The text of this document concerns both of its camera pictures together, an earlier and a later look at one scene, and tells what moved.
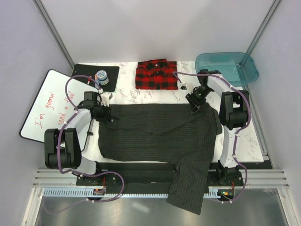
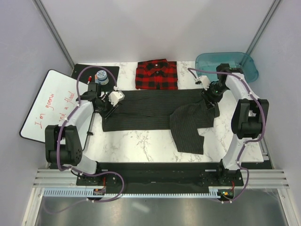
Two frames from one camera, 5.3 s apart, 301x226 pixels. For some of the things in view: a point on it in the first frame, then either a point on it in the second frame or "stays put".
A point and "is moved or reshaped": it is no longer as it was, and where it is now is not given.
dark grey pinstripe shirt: (166, 133) is moved or reshaped
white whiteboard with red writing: (51, 108) stays put
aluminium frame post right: (262, 25) stays put
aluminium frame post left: (53, 31) stays put
